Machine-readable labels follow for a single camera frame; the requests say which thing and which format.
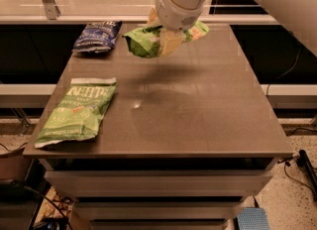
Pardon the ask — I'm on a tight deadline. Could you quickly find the black cable on floor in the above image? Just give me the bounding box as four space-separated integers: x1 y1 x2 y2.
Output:
276 156 317 197

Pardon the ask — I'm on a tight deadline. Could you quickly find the blue Kettle chip bag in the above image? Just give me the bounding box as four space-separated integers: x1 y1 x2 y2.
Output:
72 21 122 54

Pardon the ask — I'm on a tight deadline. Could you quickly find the green jalapeno Kettle chip bag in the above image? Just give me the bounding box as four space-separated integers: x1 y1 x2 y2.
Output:
35 77 117 149

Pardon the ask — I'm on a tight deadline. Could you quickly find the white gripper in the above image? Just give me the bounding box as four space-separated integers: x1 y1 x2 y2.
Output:
147 0 204 57

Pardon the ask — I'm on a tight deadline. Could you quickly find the grey drawer cabinet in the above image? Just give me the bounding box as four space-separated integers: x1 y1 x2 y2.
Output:
25 25 292 230

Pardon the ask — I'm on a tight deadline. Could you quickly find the green rice chip bag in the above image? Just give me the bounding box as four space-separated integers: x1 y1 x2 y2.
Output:
124 21 209 58

